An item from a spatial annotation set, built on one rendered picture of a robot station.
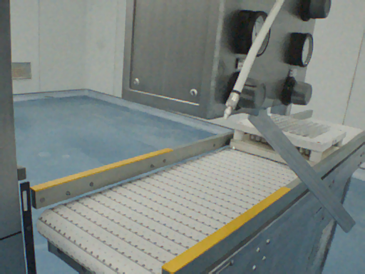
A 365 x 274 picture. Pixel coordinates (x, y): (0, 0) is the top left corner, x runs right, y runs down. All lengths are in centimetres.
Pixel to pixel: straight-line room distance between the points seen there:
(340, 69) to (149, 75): 344
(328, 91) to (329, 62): 28
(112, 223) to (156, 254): 10
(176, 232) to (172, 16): 33
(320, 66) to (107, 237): 342
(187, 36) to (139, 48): 5
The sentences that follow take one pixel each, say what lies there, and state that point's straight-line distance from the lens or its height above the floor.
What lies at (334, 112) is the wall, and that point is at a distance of 374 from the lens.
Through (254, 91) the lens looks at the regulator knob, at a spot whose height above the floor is 103.
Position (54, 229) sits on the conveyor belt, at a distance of 56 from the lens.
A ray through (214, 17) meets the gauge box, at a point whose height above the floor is 109.
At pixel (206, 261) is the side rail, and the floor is 81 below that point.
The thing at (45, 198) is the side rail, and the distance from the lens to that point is 59.
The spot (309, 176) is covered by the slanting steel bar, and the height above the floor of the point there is 89.
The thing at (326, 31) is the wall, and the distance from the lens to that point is 379.
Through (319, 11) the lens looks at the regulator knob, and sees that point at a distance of 43.
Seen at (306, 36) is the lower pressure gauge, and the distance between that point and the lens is 42.
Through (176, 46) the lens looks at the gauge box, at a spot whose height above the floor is 106.
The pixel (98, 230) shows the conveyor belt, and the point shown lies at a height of 80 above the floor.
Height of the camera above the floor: 107
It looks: 21 degrees down
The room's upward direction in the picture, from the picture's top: 5 degrees clockwise
